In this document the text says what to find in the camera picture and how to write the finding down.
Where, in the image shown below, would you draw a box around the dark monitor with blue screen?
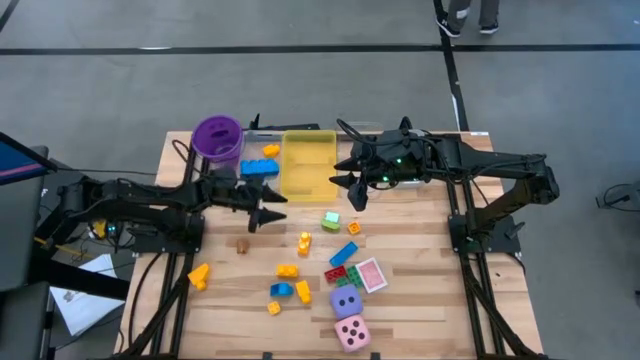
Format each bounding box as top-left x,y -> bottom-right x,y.
0,131 -> 58,187

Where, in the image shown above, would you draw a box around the purple plastic bucket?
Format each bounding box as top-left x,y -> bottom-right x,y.
190,114 -> 247,169

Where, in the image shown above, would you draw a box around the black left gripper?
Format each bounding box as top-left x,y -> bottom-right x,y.
201,167 -> 290,235

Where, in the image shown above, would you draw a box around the black cable coil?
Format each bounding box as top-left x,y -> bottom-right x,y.
594,180 -> 640,214

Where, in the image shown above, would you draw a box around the pink card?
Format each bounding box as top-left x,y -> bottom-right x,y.
355,257 -> 389,295

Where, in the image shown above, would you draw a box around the black frame bar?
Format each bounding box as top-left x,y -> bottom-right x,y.
259,122 -> 321,132

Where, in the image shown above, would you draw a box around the white paper sheet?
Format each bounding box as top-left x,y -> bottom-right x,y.
49,253 -> 126,337

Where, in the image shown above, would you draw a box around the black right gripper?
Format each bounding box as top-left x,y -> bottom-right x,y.
327,127 -> 437,191

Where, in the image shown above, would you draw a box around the grey cabinet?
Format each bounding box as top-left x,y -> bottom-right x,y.
0,144 -> 51,360

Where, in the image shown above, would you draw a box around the person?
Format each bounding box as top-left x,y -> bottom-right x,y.
434,0 -> 501,39

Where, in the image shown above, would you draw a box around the thick black hose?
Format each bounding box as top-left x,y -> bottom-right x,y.
127,252 -> 164,351

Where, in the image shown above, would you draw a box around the black desk frame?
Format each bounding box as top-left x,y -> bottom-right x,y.
27,234 -> 132,301

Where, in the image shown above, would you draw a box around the dark blue long toy brick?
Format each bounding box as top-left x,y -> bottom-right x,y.
240,158 -> 281,179

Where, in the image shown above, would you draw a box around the yellow rod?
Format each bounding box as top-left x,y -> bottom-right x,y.
33,237 -> 96,260

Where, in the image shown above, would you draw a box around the light blue long toy brick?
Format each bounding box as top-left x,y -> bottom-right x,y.
328,241 -> 359,268

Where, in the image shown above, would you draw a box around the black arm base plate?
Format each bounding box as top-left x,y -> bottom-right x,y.
130,213 -> 206,255
448,212 -> 522,255

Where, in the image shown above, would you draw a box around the pink foam die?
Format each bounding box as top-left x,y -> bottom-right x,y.
333,313 -> 372,354

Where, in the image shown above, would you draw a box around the yellow plastic bin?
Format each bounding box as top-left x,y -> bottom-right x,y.
279,129 -> 339,203

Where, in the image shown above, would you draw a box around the purple foam die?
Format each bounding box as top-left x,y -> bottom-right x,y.
329,283 -> 365,321

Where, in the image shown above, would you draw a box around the yellow angled toy block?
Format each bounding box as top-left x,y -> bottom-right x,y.
187,262 -> 212,293

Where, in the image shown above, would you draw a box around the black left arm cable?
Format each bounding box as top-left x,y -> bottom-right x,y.
171,138 -> 201,174

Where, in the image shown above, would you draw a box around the small clear plastic bin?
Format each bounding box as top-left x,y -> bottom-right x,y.
242,127 -> 286,189

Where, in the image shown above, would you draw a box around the black aluminium frame rails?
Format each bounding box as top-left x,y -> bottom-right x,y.
117,134 -> 211,359
437,179 -> 551,359

